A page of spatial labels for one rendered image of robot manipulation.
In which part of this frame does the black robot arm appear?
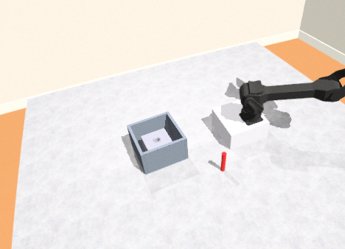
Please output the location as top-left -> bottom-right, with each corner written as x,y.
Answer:
239,69 -> 345,126

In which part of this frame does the red peg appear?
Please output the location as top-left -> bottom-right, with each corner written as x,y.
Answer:
221,152 -> 227,172

